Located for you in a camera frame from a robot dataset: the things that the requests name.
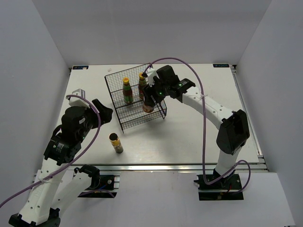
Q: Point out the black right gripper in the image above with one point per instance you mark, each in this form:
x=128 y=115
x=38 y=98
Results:
x=149 y=91

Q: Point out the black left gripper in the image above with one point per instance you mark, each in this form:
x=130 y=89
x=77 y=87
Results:
x=105 y=113

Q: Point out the red chili sauce bottle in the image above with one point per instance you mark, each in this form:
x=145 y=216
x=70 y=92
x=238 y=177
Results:
x=141 y=85

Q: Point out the orange jar white lid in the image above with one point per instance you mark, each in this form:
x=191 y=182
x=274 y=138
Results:
x=148 y=108

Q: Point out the green label sauce bottle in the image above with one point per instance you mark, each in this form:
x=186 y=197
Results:
x=127 y=91

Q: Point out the black cap pepper shaker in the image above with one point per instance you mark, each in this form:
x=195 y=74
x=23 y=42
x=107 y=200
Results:
x=116 y=143

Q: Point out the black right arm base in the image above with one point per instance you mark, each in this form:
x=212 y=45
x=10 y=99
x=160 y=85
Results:
x=220 y=191

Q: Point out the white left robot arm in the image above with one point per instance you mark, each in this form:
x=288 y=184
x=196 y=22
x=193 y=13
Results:
x=45 y=204

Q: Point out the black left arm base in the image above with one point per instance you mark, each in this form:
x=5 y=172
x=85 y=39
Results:
x=102 y=186

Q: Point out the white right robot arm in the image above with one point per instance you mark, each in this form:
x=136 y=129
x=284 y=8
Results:
x=232 y=126

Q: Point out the blue label sticker left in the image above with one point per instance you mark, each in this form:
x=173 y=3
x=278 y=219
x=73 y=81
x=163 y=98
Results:
x=80 y=67

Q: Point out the blue label sticker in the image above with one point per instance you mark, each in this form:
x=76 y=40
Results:
x=80 y=67
x=221 y=65

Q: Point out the blue label sticker right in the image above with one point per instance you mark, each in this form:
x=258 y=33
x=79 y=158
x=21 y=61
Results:
x=221 y=65

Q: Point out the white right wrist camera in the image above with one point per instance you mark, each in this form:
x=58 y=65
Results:
x=150 y=73

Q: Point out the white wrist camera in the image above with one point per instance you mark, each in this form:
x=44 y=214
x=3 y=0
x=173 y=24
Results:
x=75 y=101
x=150 y=73

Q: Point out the black wire tiered rack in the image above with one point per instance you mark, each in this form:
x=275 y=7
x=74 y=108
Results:
x=131 y=114

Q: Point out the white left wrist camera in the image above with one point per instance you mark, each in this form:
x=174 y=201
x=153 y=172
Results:
x=75 y=101

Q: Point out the aluminium front rail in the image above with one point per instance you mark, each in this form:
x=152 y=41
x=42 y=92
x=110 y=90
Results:
x=261 y=166

